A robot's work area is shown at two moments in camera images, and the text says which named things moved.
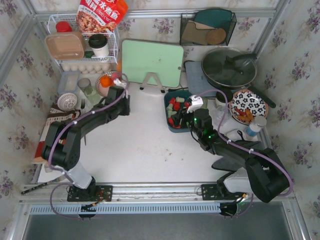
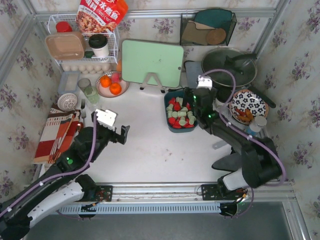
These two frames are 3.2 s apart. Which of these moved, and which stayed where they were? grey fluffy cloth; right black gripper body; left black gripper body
Moved: right black gripper body; left black gripper body
Stayed: grey fluffy cloth
